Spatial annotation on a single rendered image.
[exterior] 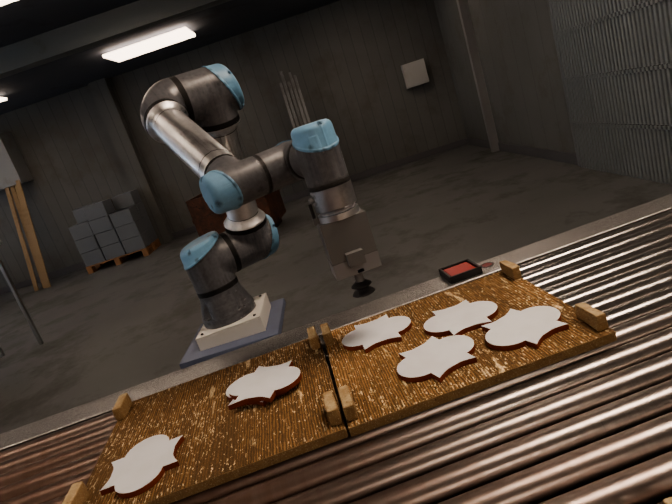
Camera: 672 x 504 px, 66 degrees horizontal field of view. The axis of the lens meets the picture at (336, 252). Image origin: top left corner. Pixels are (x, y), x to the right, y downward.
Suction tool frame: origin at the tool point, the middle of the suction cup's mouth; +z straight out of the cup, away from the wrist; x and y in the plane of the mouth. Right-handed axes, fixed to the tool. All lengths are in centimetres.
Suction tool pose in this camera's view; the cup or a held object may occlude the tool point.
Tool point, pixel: (363, 292)
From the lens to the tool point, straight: 95.6
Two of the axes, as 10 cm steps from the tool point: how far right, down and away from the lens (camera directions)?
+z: 3.0, 9.2, 2.6
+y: 9.4, -3.3, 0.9
